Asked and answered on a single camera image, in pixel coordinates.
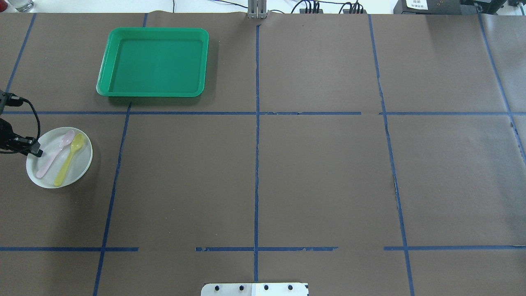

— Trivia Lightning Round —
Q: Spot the clear glass cup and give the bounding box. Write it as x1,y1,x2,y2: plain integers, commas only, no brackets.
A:
6,0,34,12

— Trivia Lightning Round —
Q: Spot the white pedestal base plate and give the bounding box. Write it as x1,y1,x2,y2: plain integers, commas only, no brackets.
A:
201,282,309,296

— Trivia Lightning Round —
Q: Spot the aluminium frame post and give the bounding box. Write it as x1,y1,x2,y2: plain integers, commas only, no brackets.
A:
247,0,268,19

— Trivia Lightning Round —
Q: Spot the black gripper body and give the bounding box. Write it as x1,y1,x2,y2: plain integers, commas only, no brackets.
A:
0,90,34,155

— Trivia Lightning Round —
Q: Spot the green plastic tray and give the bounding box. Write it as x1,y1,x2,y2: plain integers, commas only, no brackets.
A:
96,28,209,97

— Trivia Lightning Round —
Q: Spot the pink plastic spoon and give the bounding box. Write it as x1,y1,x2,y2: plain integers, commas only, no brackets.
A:
35,130,75,179

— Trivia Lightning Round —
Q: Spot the yellow plastic spoon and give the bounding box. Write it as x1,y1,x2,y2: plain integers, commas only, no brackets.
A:
54,133,85,187

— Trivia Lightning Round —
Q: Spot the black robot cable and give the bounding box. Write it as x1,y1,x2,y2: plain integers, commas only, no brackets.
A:
16,97,42,144

